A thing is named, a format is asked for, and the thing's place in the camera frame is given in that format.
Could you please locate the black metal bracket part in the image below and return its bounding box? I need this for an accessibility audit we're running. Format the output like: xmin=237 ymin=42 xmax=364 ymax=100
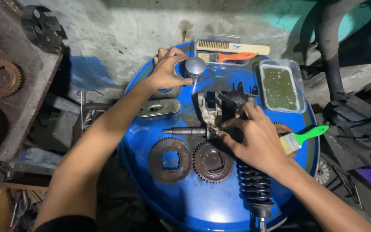
xmin=217 ymin=82 xmax=260 ymax=142

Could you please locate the person's right hand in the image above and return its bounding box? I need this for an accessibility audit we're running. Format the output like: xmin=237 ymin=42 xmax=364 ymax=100
xmin=219 ymin=102 xmax=291 ymax=177

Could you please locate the heap of scrap metal parts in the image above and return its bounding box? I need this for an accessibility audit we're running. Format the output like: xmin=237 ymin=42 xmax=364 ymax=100
xmin=28 ymin=90 xmax=123 ymax=153

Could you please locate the person's left hand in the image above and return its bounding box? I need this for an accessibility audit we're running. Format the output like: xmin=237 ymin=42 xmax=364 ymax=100
xmin=145 ymin=47 xmax=193 ymax=92

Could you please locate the rusty gear with square hole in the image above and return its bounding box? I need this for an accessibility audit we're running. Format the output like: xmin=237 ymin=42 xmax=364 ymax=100
xmin=148 ymin=137 xmax=193 ymax=184

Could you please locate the rusty gear with round hub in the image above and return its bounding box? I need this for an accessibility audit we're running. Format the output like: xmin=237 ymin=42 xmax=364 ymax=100
xmin=192 ymin=140 xmax=235 ymax=184

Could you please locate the oval grey metal plate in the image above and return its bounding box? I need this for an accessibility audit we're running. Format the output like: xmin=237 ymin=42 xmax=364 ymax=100
xmin=137 ymin=99 xmax=182 ymax=120

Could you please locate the dirty grey caliper part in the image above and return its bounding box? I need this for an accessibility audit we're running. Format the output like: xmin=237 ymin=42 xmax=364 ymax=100
xmin=197 ymin=91 xmax=223 ymax=140

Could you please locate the grey metal shaft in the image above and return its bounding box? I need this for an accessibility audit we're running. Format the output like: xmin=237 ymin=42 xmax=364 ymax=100
xmin=162 ymin=127 xmax=207 ymax=136

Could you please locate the green handled paint brush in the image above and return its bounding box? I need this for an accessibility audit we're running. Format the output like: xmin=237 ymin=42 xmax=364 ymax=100
xmin=279 ymin=125 xmax=330 ymax=156

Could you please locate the wooden handled wire brush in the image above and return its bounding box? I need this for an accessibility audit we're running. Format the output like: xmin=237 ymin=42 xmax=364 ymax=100
xmin=196 ymin=39 xmax=270 ymax=56

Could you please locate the orange handled paint brush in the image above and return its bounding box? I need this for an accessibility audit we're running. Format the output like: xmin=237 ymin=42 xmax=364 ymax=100
xmin=197 ymin=52 xmax=257 ymax=64

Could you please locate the clear container of green liquid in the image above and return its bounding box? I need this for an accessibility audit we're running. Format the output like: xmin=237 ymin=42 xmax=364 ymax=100
xmin=258 ymin=59 xmax=307 ymax=114

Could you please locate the white finned wheel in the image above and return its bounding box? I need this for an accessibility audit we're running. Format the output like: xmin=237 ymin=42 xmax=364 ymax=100
xmin=314 ymin=159 xmax=331 ymax=185

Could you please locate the black coil shock absorber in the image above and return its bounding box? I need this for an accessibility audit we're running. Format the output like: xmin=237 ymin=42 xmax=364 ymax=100
xmin=237 ymin=160 xmax=275 ymax=232

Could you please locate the black round toothed ring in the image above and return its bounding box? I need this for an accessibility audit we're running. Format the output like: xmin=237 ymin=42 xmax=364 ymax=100
xmin=150 ymin=85 xmax=183 ymax=100

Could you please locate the silver metal piston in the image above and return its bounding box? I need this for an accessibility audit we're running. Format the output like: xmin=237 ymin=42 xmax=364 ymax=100
xmin=185 ymin=57 xmax=207 ymax=85

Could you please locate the black curved pipe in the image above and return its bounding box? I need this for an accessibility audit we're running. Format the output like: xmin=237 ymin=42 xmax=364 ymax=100
xmin=314 ymin=0 xmax=368 ymax=104

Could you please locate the rusty orange sprocket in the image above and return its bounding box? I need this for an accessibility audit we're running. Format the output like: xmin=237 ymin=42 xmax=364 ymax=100
xmin=0 ymin=57 xmax=25 ymax=99

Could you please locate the black slotted metal disc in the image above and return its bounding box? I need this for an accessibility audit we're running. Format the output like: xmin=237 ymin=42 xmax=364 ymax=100
xmin=21 ymin=5 xmax=66 ymax=49

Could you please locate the rusty metal workbench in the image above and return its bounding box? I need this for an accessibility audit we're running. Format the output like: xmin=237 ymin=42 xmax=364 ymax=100
xmin=0 ymin=0 xmax=64 ymax=162

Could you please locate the blue metal drum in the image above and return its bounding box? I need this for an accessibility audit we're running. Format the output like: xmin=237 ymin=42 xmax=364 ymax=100
xmin=118 ymin=41 xmax=321 ymax=232

